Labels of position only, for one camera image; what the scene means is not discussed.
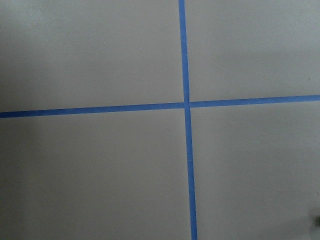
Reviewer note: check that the red strawberry on table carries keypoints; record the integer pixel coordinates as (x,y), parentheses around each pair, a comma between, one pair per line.
(317,221)

